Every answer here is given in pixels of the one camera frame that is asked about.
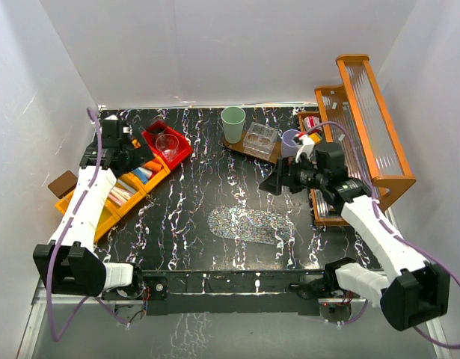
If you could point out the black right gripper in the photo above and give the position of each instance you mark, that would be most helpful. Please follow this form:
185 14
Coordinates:
274 182

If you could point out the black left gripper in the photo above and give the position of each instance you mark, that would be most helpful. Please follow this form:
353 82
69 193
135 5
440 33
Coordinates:
141 154

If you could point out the purple plastic cup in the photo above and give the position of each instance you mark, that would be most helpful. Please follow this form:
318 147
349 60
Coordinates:
288 147

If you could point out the clear acrylic toothbrush holder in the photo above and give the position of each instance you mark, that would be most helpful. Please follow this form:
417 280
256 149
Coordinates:
261 138

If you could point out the green plastic cup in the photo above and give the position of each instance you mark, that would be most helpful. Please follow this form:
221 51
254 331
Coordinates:
233 121

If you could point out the blue toothpaste tube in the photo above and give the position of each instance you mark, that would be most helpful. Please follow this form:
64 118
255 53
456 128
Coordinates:
143 174

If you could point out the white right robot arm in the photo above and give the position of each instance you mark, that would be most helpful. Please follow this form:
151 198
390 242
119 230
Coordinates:
411 290

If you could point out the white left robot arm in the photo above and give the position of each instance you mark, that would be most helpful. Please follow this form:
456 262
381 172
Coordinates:
67 263

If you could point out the orange toothpaste tube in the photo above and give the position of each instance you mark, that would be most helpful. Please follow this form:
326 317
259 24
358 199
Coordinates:
153 166

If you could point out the brown oval wooden tray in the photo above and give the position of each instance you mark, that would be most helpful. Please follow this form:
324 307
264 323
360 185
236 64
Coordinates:
240 148

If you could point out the red plastic bin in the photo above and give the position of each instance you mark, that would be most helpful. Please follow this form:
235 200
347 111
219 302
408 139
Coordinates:
159 127

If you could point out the clear drinking glass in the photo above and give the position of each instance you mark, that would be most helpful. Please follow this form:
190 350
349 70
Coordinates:
167 146

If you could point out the orange plastic organizer bin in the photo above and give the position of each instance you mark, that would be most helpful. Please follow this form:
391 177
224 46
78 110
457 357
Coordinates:
111 213

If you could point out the glittery oval mat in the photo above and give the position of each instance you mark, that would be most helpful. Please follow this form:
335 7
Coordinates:
250 225

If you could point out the yellow grey sponge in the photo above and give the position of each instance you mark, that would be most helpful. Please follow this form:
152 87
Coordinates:
316 138

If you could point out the red white small box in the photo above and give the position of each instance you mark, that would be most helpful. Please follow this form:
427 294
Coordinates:
310 121

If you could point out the brown square coaster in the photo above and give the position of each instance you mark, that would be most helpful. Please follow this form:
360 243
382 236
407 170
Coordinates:
63 185

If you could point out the orange wooden tiered shelf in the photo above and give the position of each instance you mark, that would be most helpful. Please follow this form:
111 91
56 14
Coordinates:
356 115

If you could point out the black front mounting rail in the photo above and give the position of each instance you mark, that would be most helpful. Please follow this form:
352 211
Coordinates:
273 291

